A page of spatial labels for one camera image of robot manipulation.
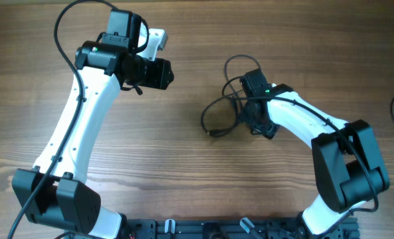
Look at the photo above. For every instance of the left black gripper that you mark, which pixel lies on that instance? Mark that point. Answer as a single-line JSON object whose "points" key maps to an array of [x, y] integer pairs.
{"points": [[160, 79]]}

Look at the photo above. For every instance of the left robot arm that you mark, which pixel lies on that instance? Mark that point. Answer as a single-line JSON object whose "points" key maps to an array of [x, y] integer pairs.
{"points": [[54, 191]]}

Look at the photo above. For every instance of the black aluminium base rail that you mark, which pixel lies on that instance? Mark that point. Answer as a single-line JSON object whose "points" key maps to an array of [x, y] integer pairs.
{"points": [[271, 228]]}

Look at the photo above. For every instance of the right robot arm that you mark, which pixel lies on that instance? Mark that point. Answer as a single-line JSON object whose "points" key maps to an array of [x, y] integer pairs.
{"points": [[348, 165]]}

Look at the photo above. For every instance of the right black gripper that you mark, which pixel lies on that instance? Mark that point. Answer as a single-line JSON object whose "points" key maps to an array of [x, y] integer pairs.
{"points": [[263, 127]]}

